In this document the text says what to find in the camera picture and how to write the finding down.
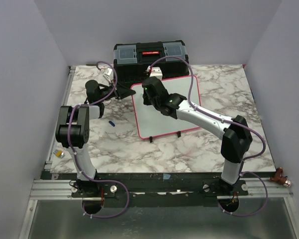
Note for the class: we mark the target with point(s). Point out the black mounting rail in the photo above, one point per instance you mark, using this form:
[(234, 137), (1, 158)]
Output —
[(140, 189)]

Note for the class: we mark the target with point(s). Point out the black plastic toolbox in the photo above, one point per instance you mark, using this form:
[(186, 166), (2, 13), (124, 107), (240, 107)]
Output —
[(131, 60)]

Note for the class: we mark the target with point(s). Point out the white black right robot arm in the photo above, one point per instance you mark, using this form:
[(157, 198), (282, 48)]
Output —
[(236, 139)]

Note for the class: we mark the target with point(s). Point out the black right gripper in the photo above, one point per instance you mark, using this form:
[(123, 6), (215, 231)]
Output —
[(145, 100)]

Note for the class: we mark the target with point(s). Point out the blue tape piece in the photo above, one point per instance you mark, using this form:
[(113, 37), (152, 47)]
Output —
[(166, 176)]

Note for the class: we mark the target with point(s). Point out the pink framed whiteboard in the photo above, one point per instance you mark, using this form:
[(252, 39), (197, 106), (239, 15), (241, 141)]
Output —
[(149, 121)]

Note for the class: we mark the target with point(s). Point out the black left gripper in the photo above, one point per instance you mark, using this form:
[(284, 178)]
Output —
[(122, 92)]

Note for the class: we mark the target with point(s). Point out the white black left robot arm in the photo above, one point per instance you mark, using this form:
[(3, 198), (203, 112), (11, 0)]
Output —
[(73, 124)]

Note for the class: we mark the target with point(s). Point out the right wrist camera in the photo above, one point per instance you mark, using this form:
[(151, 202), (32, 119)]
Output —
[(154, 72)]

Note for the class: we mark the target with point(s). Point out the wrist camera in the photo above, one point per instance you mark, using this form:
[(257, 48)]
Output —
[(154, 72), (108, 75)]

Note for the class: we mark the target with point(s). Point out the red brown cable connector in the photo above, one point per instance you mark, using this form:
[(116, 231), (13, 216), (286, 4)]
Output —
[(280, 179)]

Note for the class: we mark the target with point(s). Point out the yellow silver small part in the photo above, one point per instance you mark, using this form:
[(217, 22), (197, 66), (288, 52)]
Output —
[(58, 153)]

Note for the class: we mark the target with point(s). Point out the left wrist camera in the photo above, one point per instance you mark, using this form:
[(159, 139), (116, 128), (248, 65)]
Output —
[(108, 75)]

